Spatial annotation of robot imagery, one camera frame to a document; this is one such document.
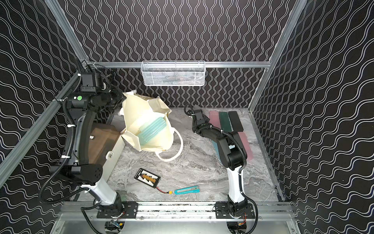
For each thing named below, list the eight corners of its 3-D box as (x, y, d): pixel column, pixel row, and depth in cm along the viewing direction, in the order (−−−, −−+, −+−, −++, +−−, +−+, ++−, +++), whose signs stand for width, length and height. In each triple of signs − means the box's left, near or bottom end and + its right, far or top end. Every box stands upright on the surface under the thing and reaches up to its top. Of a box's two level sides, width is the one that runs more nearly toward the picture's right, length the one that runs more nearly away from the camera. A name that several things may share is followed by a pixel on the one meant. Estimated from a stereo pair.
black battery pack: (135, 178, 87) (134, 177, 85) (141, 168, 91) (140, 167, 89) (155, 188, 84) (154, 187, 82) (161, 178, 87) (160, 176, 85)
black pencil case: (232, 131, 109) (233, 129, 107) (228, 113, 121) (228, 110, 119) (242, 131, 109) (243, 129, 107) (237, 113, 121) (237, 110, 119)
